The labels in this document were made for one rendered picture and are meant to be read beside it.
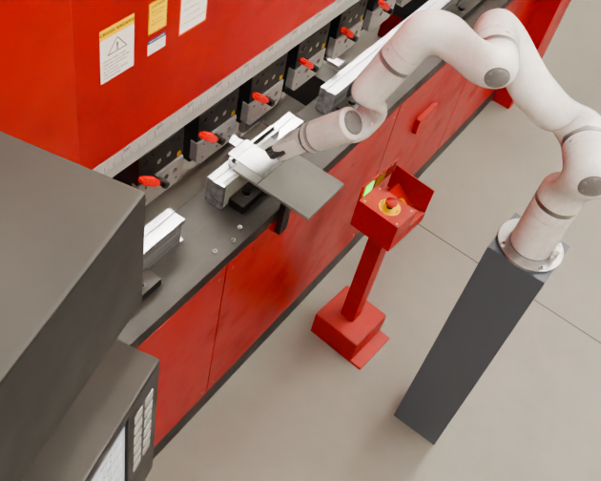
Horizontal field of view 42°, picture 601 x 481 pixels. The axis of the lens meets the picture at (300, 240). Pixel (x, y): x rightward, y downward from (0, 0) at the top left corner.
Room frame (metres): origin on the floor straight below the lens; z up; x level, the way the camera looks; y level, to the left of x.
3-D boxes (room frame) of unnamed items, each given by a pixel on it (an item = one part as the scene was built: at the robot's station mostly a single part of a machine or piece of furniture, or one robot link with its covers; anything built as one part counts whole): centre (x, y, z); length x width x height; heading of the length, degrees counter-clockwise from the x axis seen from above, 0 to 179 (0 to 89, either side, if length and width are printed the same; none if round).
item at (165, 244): (1.13, 0.44, 0.92); 0.50 x 0.06 x 0.10; 156
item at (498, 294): (1.56, -0.62, 0.50); 0.18 x 0.18 x 1.00; 65
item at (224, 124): (1.43, 0.30, 1.26); 0.15 x 0.09 x 0.17; 156
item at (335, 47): (1.98, 0.06, 1.26); 0.15 x 0.09 x 0.17; 156
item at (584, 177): (1.52, -0.62, 1.30); 0.19 x 0.12 x 0.24; 3
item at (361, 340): (1.81, -0.29, 0.06); 0.25 x 0.20 x 0.12; 62
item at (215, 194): (1.69, 0.19, 0.92); 0.39 x 0.06 x 0.10; 156
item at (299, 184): (1.58, 0.08, 1.00); 0.26 x 0.18 x 0.01; 66
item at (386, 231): (1.83, -0.26, 0.75); 0.20 x 0.16 x 0.18; 152
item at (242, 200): (1.65, 0.14, 0.89); 0.30 x 0.05 x 0.03; 156
